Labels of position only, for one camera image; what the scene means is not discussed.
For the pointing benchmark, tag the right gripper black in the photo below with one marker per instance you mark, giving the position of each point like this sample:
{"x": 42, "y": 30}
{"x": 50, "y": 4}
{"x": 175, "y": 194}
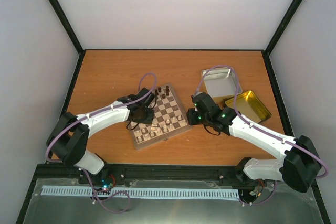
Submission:
{"x": 191, "y": 118}

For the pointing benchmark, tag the blue cable duct strip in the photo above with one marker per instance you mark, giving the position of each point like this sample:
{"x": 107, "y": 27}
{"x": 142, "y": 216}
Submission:
{"x": 143, "y": 193}

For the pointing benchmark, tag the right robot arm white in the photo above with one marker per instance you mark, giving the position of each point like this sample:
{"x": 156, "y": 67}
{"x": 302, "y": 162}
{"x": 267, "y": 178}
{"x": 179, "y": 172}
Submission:
{"x": 295, "y": 160}

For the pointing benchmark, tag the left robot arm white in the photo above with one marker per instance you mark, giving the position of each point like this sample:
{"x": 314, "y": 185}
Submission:
{"x": 68, "y": 141}

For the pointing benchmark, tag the black frame post right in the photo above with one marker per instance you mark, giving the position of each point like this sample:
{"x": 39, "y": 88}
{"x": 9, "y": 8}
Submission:
{"x": 289, "y": 14}

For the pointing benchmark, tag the black frame post left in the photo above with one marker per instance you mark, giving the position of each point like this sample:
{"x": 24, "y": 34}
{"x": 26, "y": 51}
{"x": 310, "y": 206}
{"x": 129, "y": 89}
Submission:
{"x": 66, "y": 25}

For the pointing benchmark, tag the dark chess pieces rows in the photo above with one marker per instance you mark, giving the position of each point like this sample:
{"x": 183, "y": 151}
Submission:
{"x": 162, "y": 92}

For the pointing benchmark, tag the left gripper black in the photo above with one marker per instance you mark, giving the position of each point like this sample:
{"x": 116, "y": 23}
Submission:
{"x": 148, "y": 120}

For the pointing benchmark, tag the gold tin lid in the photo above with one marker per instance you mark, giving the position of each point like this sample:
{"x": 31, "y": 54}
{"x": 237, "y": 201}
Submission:
{"x": 251, "y": 106}

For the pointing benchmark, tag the white chess pawn placed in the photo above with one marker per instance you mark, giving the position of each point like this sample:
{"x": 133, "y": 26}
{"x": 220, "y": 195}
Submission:
{"x": 171, "y": 126}

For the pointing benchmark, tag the wooden chess board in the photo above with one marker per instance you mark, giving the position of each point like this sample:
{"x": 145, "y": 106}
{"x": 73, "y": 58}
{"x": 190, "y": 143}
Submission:
{"x": 168, "y": 108}

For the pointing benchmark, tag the black frame post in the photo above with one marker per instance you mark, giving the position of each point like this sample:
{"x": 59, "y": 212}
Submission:
{"x": 66, "y": 25}
{"x": 289, "y": 14}

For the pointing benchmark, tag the open silver tin box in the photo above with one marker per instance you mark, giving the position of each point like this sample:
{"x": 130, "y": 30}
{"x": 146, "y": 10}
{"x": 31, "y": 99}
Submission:
{"x": 221, "y": 83}

